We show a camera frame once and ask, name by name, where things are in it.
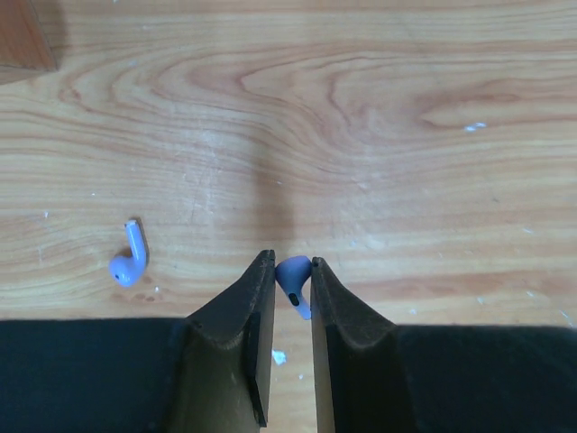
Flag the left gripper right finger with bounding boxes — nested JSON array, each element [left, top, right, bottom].
[[311, 257, 576, 432]]

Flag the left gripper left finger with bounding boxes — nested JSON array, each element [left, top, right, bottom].
[[1, 250, 275, 432]]

